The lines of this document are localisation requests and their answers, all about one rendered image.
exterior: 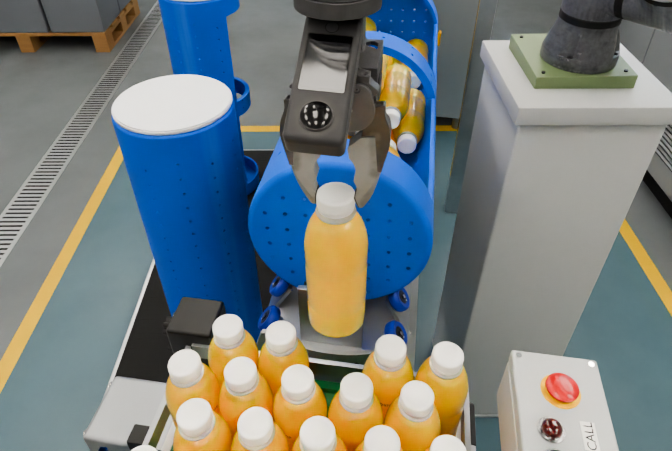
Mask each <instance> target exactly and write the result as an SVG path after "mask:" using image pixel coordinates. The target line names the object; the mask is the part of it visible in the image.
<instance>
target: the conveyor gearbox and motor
mask: <svg viewBox="0 0 672 451"><path fill-rule="evenodd" d="M165 388H166V383H162V382H155V381H149V380H142V379H135V378H128V377H121V376H117V377H115V378H114V379H113V381H112V382H110V383H109V389H108V390H107V392H106V394H105V396H104V398H103V400H102V402H101V404H100V405H99V407H98V409H97V411H96V413H95V415H94V417H93V418H92V420H91V422H90V424H89V426H88V428H87V429H86V430H85V431H84V432H83V438H84V441H85V442H86V444H87V446H88V447H89V449H90V451H98V450H99V448H100V447H107V448H108V450H109V451H130V449H129V447H128V445H127V443H126V442H127V439H128V437H129V435H130V433H131V431H132V429H133V426H134V425H135V424H139V425H146V426H151V423H152V421H153V419H154V417H155V414H156V412H157V410H158V408H159V405H160V403H161V401H162V399H163V396H164V394H165Z"/></svg>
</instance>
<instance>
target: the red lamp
mask: <svg viewBox="0 0 672 451"><path fill-rule="evenodd" d="M541 430H542V432H543V434H544V435H545V436H546V437H548V438H550V439H559V438H560V437H561V436H562V434H563V427H562V425H561V423H560V422H559V421H558V420H556V419H554V418H546V419H545V420H543V421H542V423H541Z"/></svg>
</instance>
